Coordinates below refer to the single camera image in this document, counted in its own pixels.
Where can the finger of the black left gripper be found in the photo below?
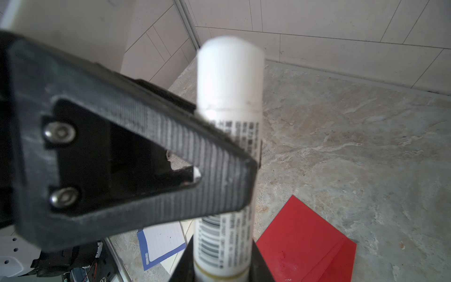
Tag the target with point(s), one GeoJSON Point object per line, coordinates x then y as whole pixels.
{"type": "Point", "coordinates": [87, 153]}
{"type": "Point", "coordinates": [167, 95]}

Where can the red paper envelope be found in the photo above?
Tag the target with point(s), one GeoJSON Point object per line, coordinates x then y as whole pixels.
{"type": "Point", "coordinates": [301, 246]}

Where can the cream paper envelope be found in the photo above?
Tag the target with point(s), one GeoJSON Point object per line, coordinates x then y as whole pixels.
{"type": "Point", "coordinates": [171, 263]}

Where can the blue bordered white card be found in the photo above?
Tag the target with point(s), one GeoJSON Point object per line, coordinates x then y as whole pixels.
{"type": "Point", "coordinates": [159, 242]}

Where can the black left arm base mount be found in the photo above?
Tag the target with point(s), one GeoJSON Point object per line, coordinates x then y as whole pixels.
{"type": "Point", "coordinates": [92, 262]}

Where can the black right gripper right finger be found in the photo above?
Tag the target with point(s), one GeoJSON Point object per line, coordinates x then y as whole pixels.
{"type": "Point", "coordinates": [259, 271]}

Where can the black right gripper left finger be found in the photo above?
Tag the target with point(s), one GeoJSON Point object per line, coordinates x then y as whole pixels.
{"type": "Point", "coordinates": [184, 271]}

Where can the silver aluminium corner post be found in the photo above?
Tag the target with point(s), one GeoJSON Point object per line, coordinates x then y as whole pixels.
{"type": "Point", "coordinates": [188, 22]}

